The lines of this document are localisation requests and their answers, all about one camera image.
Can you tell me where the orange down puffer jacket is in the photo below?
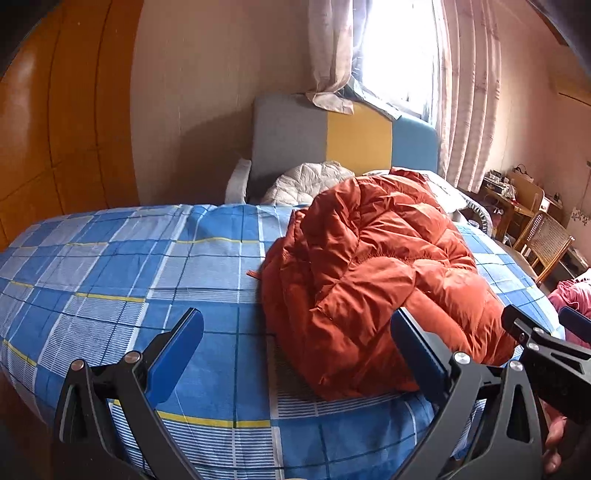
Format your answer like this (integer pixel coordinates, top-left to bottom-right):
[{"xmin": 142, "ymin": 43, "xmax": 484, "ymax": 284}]
[{"xmin": 259, "ymin": 169, "xmax": 516, "ymax": 400}]

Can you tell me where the grey bed side rail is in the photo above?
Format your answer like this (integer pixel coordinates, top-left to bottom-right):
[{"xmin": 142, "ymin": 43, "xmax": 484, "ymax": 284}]
[{"xmin": 224, "ymin": 158, "xmax": 252, "ymax": 204}]

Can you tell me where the wooden rattan chair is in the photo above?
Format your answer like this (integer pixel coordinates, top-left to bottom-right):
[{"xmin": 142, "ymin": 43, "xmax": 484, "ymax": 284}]
[{"xmin": 514, "ymin": 211, "xmax": 574, "ymax": 286}]

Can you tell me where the wooden desk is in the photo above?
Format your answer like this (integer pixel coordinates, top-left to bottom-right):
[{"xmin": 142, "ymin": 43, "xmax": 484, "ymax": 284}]
[{"xmin": 481, "ymin": 170, "xmax": 545, "ymax": 243}]

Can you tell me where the orange wooden wardrobe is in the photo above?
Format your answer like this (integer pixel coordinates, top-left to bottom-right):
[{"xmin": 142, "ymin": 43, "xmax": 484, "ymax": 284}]
[{"xmin": 1, "ymin": 1, "xmax": 143, "ymax": 247}]

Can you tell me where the pink cloth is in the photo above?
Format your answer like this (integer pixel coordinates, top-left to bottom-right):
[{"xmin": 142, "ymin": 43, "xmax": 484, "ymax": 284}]
[{"xmin": 548, "ymin": 271, "xmax": 591, "ymax": 320}]

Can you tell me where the white printed pillow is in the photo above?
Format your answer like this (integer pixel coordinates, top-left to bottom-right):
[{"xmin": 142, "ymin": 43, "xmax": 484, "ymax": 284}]
[{"xmin": 368, "ymin": 169, "xmax": 470, "ymax": 216}]

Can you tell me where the grey yellow blue headboard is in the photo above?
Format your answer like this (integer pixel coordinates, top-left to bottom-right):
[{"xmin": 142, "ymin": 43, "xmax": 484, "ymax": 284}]
[{"xmin": 246, "ymin": 93, "xmax": 439, "ymax": 200}]

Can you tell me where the blue plaid bed sheet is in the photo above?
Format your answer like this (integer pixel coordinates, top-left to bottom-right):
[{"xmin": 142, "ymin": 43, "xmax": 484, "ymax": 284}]
[{"xmin": 1, "ymin": 204, "xmax": 565, "ymax": 479}]

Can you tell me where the pink striped curtain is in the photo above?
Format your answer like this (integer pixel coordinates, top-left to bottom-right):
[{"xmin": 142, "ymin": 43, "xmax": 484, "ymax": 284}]
[{"xmin": 307, "ymin": 0, "xmax": 501, "ymax": 192}]

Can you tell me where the person's right hand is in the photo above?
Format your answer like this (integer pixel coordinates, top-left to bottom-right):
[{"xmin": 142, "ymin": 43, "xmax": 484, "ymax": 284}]
[{"xmin": 542, "ymin": 402, "xmax": 590, "ymax": 479}]

